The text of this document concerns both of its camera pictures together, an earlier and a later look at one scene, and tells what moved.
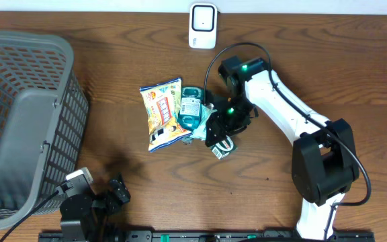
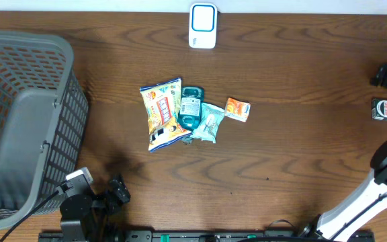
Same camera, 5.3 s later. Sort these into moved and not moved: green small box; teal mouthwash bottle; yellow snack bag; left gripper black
Moved: green small box
Not moved: teal mouthwash bottle; yellow snack bag; left gripper black
